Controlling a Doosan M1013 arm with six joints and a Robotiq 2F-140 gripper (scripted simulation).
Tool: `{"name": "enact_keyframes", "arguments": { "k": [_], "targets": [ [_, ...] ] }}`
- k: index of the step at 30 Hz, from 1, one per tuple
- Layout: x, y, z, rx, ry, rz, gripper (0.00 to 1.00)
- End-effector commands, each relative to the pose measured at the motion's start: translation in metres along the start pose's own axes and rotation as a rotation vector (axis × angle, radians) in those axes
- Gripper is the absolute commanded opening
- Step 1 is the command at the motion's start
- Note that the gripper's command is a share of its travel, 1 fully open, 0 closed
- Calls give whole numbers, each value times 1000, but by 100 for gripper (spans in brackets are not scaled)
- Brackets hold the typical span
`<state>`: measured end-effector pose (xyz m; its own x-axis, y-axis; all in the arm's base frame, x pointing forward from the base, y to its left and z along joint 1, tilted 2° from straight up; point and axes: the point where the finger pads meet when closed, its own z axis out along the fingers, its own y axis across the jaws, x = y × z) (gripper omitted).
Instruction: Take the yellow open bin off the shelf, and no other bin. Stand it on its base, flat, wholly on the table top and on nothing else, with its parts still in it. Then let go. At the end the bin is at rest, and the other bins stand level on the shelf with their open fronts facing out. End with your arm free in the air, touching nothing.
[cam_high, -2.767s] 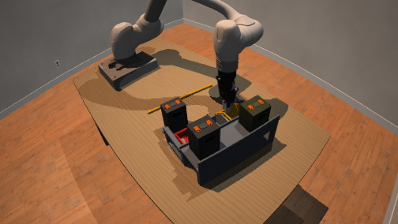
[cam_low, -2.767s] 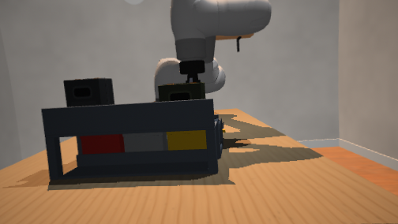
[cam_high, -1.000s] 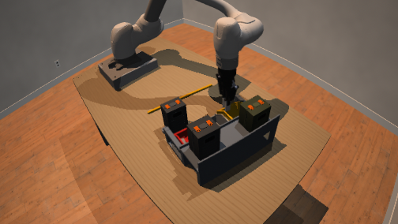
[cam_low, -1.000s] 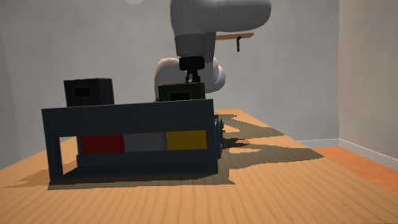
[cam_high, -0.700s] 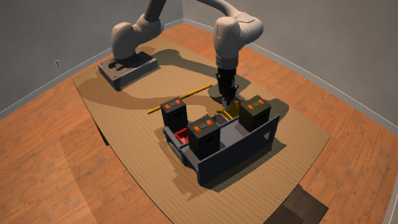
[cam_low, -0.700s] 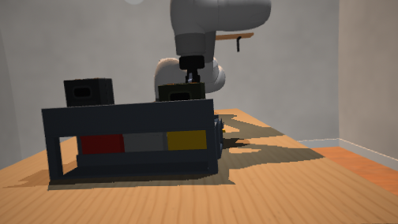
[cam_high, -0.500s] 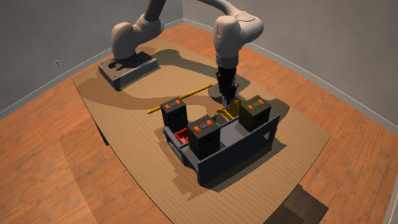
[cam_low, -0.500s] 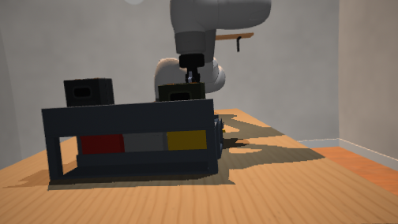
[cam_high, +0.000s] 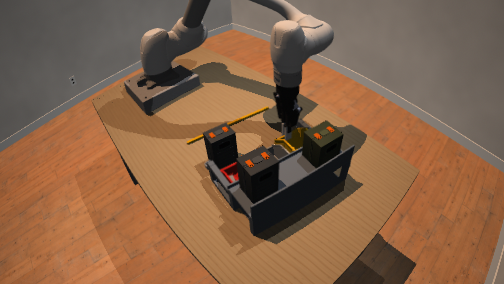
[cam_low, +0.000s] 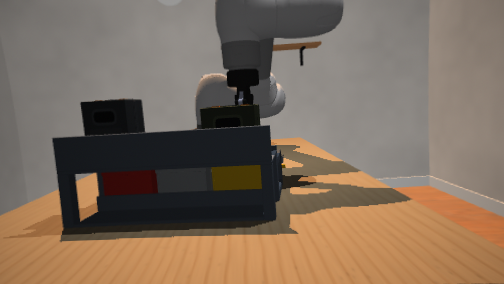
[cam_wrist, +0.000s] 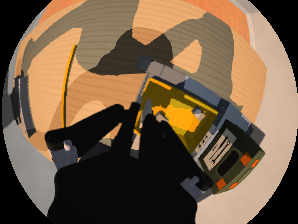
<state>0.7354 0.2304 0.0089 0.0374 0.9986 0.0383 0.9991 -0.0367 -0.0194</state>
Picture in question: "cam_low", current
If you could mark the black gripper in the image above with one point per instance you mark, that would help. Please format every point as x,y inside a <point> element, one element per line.
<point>240,78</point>

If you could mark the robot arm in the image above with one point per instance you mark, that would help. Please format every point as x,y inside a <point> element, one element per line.
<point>243,27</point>

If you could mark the dark grey shelf rack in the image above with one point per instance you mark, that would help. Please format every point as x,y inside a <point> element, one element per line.
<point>198,148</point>

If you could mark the yellow bin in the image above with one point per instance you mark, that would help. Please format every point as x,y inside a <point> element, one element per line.
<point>236,177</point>

